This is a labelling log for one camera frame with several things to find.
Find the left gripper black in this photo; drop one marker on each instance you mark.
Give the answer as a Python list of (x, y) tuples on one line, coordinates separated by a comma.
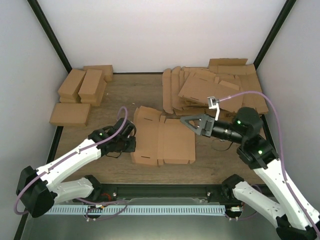
[(131, 148)]

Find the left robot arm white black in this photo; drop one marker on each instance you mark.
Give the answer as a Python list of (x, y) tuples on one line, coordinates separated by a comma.
[(41, 188)]

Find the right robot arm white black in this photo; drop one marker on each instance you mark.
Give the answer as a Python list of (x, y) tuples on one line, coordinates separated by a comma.
[(291, 214)]

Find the folded cardboard box left stack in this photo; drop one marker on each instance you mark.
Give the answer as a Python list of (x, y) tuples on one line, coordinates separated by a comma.
[(69, 90)]

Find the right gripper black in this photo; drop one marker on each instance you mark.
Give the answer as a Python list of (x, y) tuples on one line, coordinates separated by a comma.
[(202, 119)]

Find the light blue slotted cable duct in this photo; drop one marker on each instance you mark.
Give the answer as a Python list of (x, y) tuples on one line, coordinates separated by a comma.
[(140, 210)]

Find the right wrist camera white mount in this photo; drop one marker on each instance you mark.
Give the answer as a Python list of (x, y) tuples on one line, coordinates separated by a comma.
[(213, 104)]

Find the stack of flat cardboard blanks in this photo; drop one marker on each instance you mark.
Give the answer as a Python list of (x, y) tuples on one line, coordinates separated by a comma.
[(185, 89)]

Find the black aluminium frame rail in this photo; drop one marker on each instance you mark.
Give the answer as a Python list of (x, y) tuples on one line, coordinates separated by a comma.
[(210, 192)]

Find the folded cardboard box middle stack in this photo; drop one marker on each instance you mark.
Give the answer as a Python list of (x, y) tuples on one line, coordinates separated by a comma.
[(92, 88)]

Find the folded cardboard box stack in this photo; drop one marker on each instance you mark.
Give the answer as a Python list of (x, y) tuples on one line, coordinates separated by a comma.
[(69, 90), (92, 88)]

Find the flat folded cardboard box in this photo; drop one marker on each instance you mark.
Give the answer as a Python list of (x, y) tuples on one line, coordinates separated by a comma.
[(70, 114)]

